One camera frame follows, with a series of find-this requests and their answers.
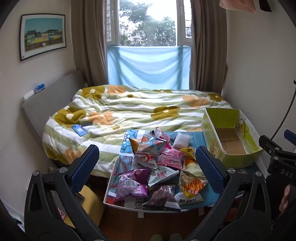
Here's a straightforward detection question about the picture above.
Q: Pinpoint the purple snack packet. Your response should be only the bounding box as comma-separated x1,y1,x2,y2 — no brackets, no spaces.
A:
116,168,149,201

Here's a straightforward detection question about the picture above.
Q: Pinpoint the blue phone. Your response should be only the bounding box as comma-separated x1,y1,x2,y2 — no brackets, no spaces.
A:
72,124,87,136

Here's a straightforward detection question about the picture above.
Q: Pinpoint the person's right hand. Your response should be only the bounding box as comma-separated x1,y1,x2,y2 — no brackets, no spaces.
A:
279,184,293,210

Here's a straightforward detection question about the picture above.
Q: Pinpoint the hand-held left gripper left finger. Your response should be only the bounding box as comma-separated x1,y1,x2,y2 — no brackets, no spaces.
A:
24,145,102,241

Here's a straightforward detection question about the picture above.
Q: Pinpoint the green cardboard box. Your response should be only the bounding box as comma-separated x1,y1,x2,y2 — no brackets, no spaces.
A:
201,107,264,168

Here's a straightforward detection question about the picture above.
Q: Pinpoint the framed wall picture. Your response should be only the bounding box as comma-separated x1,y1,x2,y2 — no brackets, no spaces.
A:
20,14,67,62

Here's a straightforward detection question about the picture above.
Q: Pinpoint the pale yellow snack packet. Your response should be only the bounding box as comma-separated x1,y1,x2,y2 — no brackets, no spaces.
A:
184,158,204,173

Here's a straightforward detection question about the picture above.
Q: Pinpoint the red white blue snack packet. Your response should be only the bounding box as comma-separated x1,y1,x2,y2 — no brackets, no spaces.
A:
134,137,167,168

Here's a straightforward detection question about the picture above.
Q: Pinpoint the grey headboard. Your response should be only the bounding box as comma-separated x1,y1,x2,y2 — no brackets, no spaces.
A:
21,70,85,137

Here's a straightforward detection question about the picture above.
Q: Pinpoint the black hanging object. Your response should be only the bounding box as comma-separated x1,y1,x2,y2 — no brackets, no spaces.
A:
259,0,272,11

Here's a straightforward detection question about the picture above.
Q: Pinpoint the small pink white packet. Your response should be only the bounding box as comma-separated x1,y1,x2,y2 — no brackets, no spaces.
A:
154,127,173,143

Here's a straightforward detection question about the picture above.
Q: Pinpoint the brown curtain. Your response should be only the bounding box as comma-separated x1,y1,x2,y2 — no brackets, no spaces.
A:
70,0,109,87
190,0,228,95

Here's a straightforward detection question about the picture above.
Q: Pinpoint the floral striped quilt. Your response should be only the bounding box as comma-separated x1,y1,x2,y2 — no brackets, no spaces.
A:
42,85,234,176

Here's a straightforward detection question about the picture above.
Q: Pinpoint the dark maroon snack packet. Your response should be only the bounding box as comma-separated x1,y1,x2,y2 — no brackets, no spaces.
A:
142,184,182,211

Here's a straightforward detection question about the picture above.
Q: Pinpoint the pink striped snack packet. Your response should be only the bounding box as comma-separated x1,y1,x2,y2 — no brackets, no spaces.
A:
157,148,185,171

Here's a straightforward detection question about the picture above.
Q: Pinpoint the grey-green snack packet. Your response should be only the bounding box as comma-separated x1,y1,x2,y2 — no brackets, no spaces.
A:
147,166,180,188

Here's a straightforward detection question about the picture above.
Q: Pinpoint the pink hanging cloth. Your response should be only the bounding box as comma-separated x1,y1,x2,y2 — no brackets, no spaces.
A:
219,0,257,12

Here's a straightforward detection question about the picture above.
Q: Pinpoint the light blue window cloth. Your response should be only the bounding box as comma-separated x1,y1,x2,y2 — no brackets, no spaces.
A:
107,45,192,90

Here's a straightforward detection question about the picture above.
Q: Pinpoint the orange sticks snack packet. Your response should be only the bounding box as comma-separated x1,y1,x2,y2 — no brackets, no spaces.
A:
174,169,208,205

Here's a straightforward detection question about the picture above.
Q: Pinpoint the black cable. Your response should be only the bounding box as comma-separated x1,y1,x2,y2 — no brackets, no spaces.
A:
272,80,296,141

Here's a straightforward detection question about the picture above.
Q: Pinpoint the window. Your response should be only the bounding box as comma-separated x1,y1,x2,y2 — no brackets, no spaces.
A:
106,0,192,47

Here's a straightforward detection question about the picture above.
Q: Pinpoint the gold brown snack packet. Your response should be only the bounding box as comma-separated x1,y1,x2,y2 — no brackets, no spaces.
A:
180,146,197,163

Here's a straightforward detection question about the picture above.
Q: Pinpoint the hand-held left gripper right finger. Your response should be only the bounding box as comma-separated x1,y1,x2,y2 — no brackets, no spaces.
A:
187,146,271,241

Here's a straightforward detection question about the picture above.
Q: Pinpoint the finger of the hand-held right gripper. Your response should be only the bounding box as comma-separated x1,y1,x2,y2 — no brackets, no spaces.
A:
284,129,296,145
258,135,279,151

